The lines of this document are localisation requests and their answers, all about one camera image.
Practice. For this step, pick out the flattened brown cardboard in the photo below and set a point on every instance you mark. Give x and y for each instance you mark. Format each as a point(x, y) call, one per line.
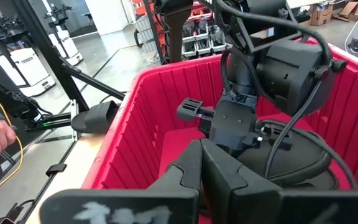
point(353, 9)

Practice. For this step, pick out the black table edge clamp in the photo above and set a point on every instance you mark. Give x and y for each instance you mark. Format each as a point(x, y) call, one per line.
point(56, 169)

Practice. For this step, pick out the grey ribbed crate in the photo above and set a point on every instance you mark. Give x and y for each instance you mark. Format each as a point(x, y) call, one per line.
point(143, 34)

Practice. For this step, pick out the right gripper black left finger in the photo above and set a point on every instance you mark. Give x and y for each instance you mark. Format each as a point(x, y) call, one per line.
point(135, 205)

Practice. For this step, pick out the large dark grey slide sandal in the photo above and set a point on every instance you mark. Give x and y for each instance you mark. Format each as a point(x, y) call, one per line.
point(98, 118)

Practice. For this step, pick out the black mobile robot arms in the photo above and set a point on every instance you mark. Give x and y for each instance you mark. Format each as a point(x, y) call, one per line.
point(6, 29)
point(57, 14)

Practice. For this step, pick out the black frame post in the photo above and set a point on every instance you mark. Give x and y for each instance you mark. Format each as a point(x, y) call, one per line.
point(154, 31)
point(45, 53)

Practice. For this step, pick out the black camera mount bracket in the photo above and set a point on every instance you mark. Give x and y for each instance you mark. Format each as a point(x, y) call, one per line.
point(8, 96)

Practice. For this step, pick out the black frame brace bar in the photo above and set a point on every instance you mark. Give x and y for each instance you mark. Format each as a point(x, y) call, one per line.
point(95, 82)

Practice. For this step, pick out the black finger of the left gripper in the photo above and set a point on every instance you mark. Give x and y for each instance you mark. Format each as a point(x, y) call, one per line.
point(191, 109)
point(273, 137)

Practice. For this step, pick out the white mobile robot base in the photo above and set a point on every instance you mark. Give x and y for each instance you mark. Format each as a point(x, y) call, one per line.
point(67, 46)
point(30, 68)

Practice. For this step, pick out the white storage bin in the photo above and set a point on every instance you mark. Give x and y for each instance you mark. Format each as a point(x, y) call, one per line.
point(217, 39)
point(190, 46)
point(203, 37)

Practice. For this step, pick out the red plastic bin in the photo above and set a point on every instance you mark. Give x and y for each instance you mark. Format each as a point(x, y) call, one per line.
point(141, 124)

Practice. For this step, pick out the black table-level camera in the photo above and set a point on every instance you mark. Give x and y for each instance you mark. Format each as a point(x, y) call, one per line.
point(51, 123)

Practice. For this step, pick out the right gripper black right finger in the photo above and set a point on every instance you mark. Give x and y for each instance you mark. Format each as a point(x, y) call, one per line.
point(259, 205)

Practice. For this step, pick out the orange crate stack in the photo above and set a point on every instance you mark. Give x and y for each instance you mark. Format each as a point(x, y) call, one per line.
point(138, 7)

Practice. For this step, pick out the brown cardboard box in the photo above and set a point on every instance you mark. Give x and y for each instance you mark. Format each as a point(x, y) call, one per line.
point(321, 15)

